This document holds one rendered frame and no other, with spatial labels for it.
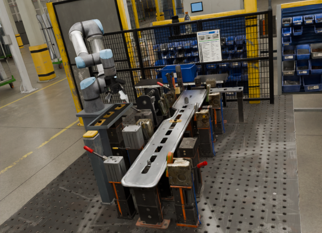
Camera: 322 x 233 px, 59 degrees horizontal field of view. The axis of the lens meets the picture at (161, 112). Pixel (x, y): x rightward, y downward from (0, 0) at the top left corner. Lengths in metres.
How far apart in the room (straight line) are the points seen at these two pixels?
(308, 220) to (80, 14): 3.74
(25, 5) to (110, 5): 5.51
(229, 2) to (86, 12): 4.97
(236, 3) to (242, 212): 7.32
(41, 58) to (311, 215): 8.30
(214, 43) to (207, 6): 5.91
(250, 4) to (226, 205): 1.76
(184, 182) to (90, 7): 3.41
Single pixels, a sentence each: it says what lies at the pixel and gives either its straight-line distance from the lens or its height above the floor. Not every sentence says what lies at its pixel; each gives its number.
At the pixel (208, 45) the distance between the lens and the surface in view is 2.79.
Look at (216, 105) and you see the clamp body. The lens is 2.26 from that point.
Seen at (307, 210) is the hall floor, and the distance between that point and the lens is 2.75.
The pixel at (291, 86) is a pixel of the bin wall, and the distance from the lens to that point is 3.88.
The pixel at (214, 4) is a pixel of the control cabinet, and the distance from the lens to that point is 8.61.
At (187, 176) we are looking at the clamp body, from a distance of 1.36.
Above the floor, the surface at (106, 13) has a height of 1.72.
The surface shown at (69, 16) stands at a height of 1.77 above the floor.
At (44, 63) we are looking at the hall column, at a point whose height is 0.55.
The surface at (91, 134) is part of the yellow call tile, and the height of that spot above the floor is 1.16.
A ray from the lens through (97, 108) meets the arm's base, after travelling 2.12.
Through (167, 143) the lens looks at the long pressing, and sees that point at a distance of 1.67.
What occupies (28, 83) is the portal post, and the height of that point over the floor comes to 0.22.
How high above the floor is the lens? 1.77
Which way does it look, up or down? 21 degrees down
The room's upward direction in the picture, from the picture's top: 10 degrees counter-clockwise
